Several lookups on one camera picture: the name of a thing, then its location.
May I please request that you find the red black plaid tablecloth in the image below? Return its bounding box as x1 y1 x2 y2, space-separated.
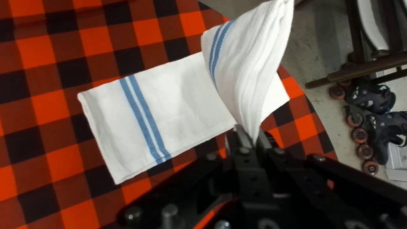
0 0 338 229

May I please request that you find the black inline skate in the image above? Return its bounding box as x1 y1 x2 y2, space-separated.
328 80 398 129
348 111 407 176

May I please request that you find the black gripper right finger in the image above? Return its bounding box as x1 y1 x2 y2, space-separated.
256 131 407 229

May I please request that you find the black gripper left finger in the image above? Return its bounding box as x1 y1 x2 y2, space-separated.
115 124 272 229

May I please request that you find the white towel with blue stripes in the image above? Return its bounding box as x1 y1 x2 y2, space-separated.
76 0 296 186

